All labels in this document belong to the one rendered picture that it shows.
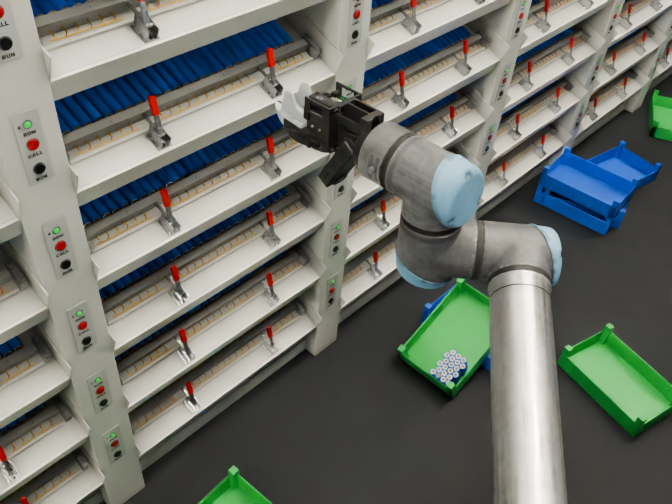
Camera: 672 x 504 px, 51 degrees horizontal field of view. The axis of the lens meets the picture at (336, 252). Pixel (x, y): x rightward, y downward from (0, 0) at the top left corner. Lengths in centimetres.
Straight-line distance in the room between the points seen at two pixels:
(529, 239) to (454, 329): 116
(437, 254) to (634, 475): 125
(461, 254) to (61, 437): 96
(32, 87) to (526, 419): 79
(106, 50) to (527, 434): 80
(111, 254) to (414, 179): 64
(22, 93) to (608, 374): 181
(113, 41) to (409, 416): 132
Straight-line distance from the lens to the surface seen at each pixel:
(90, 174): 123
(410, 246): 102
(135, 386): 166
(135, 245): 138
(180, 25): 121
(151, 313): 152
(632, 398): 229
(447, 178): 94
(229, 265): 161
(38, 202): 118
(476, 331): 217
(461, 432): 204
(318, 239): 180
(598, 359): 234
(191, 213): 143
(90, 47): 115
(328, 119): 104
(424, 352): 215
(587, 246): 272
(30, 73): 108
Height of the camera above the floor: 167
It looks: 43 degrees down
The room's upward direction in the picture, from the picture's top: 5 degrees clockwise
